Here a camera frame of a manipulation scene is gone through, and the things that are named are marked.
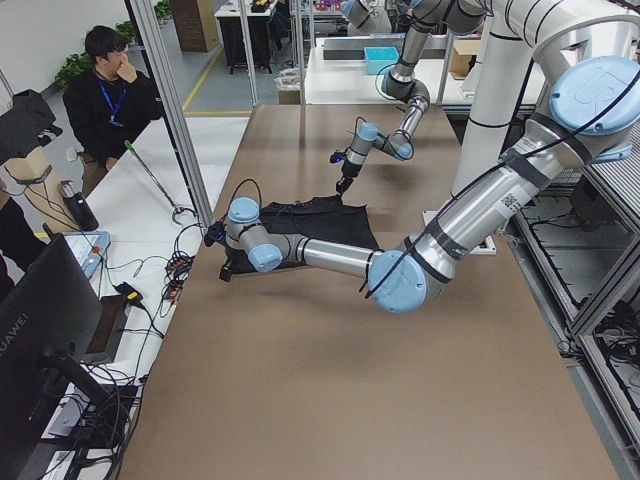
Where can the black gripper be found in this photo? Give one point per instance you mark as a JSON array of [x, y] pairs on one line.
[[231, 256], [347, 172]]

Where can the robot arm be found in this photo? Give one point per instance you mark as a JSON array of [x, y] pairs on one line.
[[558, 89], [399, 83]]

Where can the black and red power strip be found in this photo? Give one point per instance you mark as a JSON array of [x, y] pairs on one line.
[[177, 270]]

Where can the grabber reach tool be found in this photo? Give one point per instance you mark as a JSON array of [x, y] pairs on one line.
[[177, 209]]

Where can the blue plastic bin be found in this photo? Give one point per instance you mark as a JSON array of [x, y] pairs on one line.
[[378, 60]]

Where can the teach pendant tablet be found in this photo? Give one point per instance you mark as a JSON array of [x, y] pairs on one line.
[[89, 249]]

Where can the black thermos bottle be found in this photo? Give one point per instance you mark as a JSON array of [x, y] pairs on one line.
[[77, 206]]

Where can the cardboard box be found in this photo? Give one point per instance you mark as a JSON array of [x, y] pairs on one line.
[[463, 57]]

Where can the black Huawei monitor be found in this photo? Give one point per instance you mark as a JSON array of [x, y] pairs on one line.
[[47, 322]]

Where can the seated man in black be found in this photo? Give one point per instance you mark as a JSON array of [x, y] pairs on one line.
[[109, 104]]

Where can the aluminium frame post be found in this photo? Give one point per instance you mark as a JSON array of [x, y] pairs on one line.
[[147, 31]]

